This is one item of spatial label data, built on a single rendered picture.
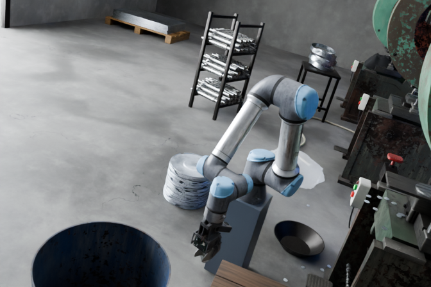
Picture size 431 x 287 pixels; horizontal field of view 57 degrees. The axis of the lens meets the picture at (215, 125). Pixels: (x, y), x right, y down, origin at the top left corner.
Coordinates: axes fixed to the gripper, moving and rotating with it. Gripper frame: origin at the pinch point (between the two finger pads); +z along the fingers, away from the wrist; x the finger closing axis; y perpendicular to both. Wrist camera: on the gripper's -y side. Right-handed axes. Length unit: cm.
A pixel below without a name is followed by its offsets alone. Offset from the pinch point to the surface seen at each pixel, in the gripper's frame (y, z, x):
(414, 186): -61, -38, 49
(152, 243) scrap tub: 16.2, -6.4, -13.3
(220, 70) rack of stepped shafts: -198, -7, -145
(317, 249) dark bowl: -96, 36, 17
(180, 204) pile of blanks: -61, 37, -59
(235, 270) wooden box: -9.2, 4.5, 9.0
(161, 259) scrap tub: 17.5, -4.7, -7.0
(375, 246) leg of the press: -32, -22, 48
